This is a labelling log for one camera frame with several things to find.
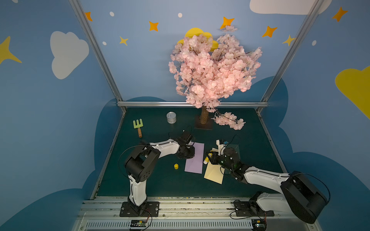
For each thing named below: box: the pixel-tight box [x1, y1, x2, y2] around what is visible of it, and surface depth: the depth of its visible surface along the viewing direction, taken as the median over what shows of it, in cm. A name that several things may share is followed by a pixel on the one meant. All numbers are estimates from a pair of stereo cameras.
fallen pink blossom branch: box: [210, 111, 246, 130], surface depth 86 cm
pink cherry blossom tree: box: [169, 25, 263, 125], surface depth 69 cm
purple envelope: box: [184, 141, 205, 174], surface depth 93 cm
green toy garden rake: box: [132, 118, 144, 139], surface depth 113 cm
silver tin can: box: [166, 111, 177, 125], surface depth 113 cm
